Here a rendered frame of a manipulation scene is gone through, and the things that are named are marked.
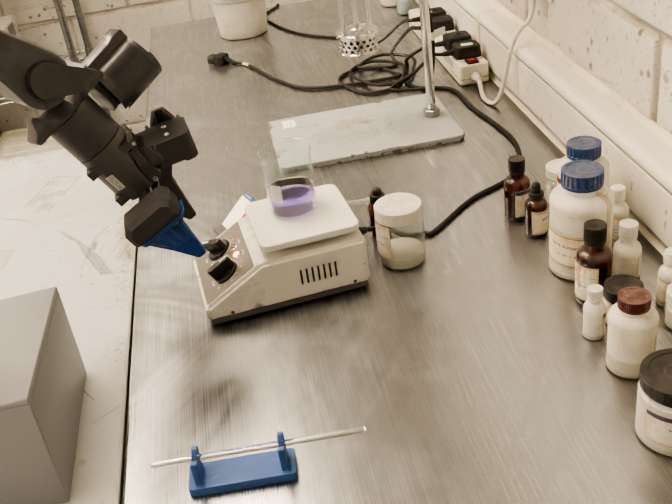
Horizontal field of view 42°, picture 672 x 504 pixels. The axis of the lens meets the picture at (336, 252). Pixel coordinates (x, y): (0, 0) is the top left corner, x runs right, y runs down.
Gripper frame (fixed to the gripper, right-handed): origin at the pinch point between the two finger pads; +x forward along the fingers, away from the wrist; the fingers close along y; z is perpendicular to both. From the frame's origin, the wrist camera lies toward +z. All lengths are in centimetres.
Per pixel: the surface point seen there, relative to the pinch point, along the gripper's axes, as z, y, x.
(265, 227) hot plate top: 5.9, 1.3, 9.0
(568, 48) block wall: 53, 27, 32
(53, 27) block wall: -46, 250, 20
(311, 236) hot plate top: 9.9, -3.2, 11.3
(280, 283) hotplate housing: 3.5, -3.8, 13.2
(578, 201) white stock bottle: 35.6, -12.2, 24.3
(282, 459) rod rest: -1.9, -30.5, 11.4
